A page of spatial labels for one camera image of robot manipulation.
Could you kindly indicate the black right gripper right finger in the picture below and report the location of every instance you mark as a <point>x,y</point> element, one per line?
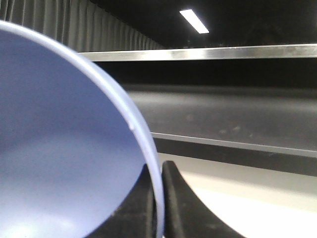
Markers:
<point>186,216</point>

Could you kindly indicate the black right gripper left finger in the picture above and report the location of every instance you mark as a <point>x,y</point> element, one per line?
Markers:
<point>136,215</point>

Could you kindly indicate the light blue ribbed bowl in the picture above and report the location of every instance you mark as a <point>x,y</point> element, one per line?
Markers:
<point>72,142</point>

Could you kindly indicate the white ceiling light panel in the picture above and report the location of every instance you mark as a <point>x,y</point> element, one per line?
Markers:
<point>194,21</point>

